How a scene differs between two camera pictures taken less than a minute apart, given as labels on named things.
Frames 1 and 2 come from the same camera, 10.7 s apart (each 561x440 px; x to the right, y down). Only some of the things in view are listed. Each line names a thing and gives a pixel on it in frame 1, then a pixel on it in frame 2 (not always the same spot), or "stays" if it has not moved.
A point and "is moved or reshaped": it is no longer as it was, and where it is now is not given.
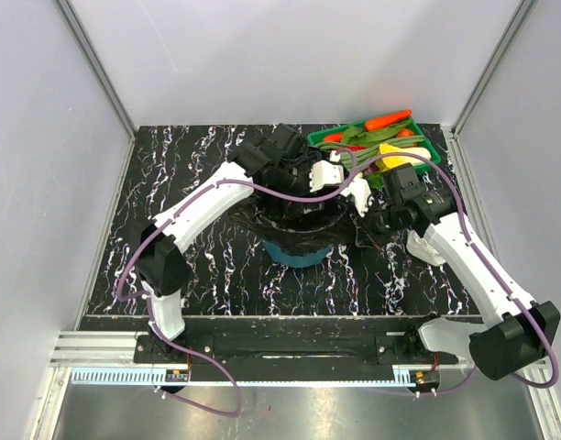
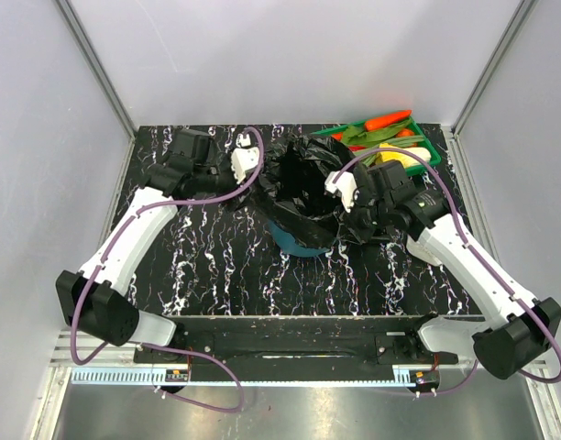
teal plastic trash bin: (298, 261) -> (288, 244)
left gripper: (302, 206) -> (233, 183)
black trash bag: (295, 227) is moved or reshaped
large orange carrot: (386, 120) stays
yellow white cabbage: (390, 161) stays
